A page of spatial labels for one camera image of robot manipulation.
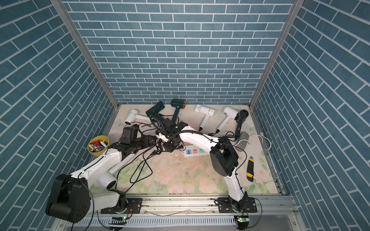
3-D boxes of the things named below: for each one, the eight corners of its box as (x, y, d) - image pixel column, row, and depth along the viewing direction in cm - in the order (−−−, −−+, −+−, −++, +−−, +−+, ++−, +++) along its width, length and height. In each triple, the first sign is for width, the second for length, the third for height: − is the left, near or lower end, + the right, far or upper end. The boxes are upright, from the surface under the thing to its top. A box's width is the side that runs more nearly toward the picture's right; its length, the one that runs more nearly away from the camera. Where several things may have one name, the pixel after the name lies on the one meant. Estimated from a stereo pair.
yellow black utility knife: (246, 180, 84) (248, 178, 82) (247, 157, 94) (248, 155, 91) (252, 182, 84) (254, 180, 82) (253, 158, 93) (254, 156, 91)
